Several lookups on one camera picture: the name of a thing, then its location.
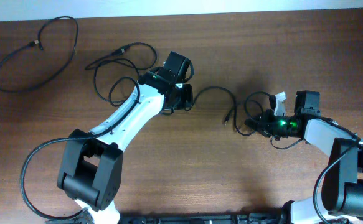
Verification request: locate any separated black cable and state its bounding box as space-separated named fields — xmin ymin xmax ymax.
xmin=0 ymin=16 xmax=79 ymax=93
xmin=84 ymin=42 xmax=158 ymax=108

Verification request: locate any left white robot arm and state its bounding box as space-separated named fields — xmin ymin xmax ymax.
xmin=57 ymin=52 xmax=194 ymax=223

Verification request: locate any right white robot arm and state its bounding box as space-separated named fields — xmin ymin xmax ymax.
xmin=245 ymin=90 xmax=363 ymax=223

